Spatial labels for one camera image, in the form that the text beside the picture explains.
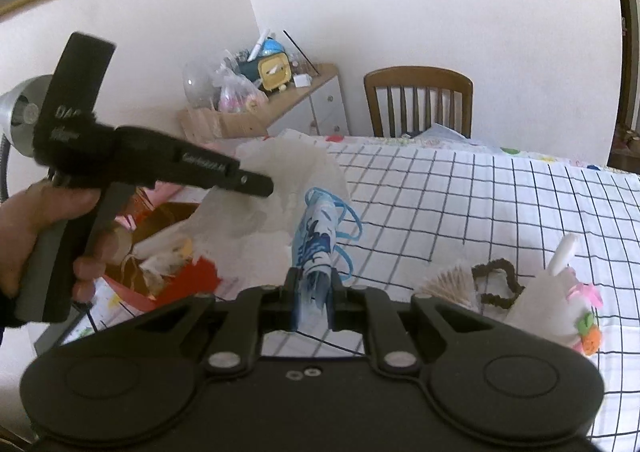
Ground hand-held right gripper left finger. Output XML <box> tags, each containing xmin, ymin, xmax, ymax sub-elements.
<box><xmin>119</xmin><ymin>267</ymin><xmax>304</xmax><ymax>378</ymax></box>

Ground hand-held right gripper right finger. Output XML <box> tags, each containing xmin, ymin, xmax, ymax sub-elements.
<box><xmin>327</xmin><ymin>271</ymin><xmax>511</xmax><ymax>378</ymax></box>

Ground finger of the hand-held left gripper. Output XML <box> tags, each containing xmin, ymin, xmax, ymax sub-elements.
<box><xmin>118</xmin><ymin>126</ymin><xmax>274</xmax><ymax>198</ymax></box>

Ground blue patterned plastic packet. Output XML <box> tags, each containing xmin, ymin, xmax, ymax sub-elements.
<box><xmin>289</xmin><ymin>187</ymin><xmax>364</xmax><ymax>329</ymax></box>

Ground white plastic bag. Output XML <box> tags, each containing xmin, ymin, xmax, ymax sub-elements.
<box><xmin>190</xmin><ymin>137</ymin><xmax>352</xmax><ymax>284</ymax></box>

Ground white paper napkin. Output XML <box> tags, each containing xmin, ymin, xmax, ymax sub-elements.
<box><xmin>132</xmin><ymin>232</ymin><xmax>196</xmax><ymax>294</ymax></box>

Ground dark brown hair scrunchie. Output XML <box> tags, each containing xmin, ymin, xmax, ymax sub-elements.
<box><xmin>471</xmin><ymin>258</ymin><xmax>526</xmax><ymax>311</ymax></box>

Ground person's left hand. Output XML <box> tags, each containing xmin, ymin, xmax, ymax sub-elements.
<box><xmin>0</xmin><ymin>179</ymin><xmax>120</xmax><ymax>305</ymax></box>

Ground silver desk lamp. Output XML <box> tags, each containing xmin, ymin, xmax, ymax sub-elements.
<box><xmin>0</xmin><ymin>74</ymin><xmax>57</xmax><ymax>204</ymax></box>

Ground plastic bag of pink items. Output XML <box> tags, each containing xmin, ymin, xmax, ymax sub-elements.
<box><xmin>212</xmin><ymin>63</ymin><xmax>269</xmax><ymax>114</ymax></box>

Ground plastic bags with items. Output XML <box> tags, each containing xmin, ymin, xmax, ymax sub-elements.
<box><xmin>182</xmin><ymin>57</ymin><xmax>227</xmax><ymax>111</ymax></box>

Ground cotton swab bundle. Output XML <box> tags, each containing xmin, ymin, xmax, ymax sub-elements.
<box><xmin>414</xmin><ymin>266</ymin><xmax>482</xmax><ymax>311</ymax></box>

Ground wooden side cabinet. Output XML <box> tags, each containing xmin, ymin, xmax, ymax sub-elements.
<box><xmin>177</xmin><ymin>63</ymin><xmax>351</xmax><ymax>141</ymax></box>

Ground yellow tissue box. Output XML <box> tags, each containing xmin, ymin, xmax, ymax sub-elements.
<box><xmin>256</xmin><ymin>53</ymin><xmax>292</xmax><ymax>94</ymax></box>

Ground white black checked tablecloth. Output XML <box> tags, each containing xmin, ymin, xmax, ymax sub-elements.
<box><xmin>220</xmin><ymin>134</ymin><xmax>640</xmax><ymax>443</ymax></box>

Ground thin black stick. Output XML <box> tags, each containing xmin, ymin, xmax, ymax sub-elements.
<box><xmin>283</xmin><ymin>29</ymin><xmax>319</xmax><ymax>76</ymax></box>

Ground white plush toy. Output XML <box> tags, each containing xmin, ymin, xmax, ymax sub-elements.
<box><xmin>501</xmin><ymin>233</ymin><xmax>604</xmax><ymax>358</ymax></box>

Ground wooden chair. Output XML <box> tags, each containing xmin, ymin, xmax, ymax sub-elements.
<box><xmin>363</xmin><ymin>66</ymin><xmax>475</xmax><ymax>139</ymax></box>

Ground brown wooden door frame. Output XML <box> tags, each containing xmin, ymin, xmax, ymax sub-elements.
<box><xmin>606</xmin><ymin>0</ymin><xmax>640</xmax><ymax>173</ymax></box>

